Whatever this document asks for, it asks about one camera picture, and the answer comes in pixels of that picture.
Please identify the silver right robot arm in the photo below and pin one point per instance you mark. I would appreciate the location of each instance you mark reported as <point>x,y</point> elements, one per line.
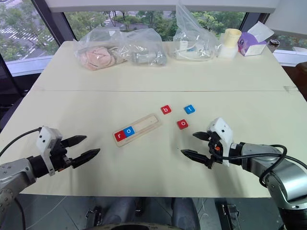
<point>268,158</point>

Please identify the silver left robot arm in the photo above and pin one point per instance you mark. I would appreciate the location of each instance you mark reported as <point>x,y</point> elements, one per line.
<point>14,171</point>

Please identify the cream paper cup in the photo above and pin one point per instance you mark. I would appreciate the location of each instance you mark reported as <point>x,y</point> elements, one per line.
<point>232,37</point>

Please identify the blue letter tile t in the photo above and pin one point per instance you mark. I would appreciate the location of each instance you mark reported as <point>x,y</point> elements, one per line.
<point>190,109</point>

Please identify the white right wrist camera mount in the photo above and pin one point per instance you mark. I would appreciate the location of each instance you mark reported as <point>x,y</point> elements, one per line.
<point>224,130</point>

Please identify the dark lidded jar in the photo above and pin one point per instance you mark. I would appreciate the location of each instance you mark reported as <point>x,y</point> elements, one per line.
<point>273,45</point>

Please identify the blue letter tile o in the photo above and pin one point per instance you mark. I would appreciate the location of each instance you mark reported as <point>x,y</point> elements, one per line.
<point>129,131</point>

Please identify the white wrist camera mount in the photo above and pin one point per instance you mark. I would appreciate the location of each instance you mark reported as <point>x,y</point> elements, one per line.
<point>45,140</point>
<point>224,130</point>

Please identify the plastic bag with pink cloth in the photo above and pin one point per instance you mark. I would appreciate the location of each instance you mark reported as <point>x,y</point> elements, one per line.
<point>98,54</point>

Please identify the purple tissue box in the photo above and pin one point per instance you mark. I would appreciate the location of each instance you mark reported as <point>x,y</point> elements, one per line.
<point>251,44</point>

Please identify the dark rounded robot body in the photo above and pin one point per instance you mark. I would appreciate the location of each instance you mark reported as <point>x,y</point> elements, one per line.
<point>139,226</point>

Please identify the brown chair back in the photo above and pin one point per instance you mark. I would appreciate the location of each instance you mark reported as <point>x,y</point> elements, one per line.
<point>302,76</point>

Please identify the plastic bag with grey item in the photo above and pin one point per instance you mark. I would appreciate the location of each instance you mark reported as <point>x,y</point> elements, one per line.
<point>146,51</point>

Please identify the black metal bracket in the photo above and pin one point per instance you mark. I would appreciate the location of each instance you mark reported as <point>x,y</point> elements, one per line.
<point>230,215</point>
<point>94,218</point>

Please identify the wooden letter tray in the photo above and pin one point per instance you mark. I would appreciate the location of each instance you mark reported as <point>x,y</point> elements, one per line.
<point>141,127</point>

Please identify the red letter tile b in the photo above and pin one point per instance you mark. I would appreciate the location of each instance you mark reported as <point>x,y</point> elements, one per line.
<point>166,110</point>

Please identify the red letter tile o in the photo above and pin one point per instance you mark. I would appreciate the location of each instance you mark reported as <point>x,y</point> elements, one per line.
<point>183,124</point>

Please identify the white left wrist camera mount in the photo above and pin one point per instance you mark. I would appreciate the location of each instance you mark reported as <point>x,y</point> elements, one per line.
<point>45,140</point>

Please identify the clear bag with white items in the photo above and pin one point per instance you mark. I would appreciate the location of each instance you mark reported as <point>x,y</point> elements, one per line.
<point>194,45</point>

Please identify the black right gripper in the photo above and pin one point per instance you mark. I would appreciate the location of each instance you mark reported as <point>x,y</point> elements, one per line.
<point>215,146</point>

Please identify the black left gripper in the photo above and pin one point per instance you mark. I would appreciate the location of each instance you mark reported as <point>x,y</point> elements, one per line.
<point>58,155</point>

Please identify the blue-grey leg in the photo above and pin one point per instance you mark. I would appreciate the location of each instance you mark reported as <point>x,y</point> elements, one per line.
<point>120,210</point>
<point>185,213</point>

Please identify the red letter tile r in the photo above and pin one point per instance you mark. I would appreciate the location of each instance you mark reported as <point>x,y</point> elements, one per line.
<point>120,135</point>

